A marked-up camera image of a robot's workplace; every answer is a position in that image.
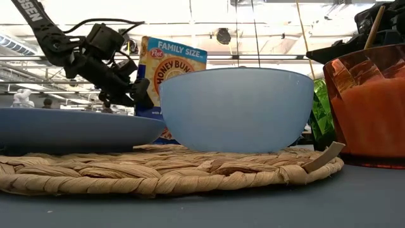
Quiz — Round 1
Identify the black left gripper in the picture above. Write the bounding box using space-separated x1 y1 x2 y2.
63 53 155 110

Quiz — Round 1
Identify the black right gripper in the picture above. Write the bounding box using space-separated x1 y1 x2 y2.
306 0 405 65

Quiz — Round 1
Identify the Honey Bunches cereal box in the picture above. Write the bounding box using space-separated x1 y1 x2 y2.
135 35 208 145

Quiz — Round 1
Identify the wooden stick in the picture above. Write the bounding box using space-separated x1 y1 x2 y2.
363 5 386 51

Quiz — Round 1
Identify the green faceted cup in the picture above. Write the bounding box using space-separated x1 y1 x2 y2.
309 78 338 152

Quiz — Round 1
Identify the orange faceted cup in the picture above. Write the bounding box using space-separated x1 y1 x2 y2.
322 43 405 170

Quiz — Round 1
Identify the round woven placemat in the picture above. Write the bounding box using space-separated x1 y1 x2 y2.
0 141 346 199

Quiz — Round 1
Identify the blue plate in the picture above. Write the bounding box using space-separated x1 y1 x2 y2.
0 106 166 155

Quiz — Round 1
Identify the light blue bowl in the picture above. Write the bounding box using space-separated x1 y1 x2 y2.
159 66 315 154

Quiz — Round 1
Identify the black round ceiling device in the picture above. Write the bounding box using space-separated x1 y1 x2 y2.
216 27 232 46

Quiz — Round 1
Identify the yellow hanging cord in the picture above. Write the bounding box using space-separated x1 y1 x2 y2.
296 0 316 80

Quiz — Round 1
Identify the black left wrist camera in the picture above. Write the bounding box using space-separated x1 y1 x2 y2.
85 22 126 61

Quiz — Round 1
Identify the black hanging cord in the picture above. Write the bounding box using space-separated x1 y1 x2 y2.
251 0 261 68

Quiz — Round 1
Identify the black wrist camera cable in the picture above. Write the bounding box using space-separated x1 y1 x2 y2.
62 18 146 34

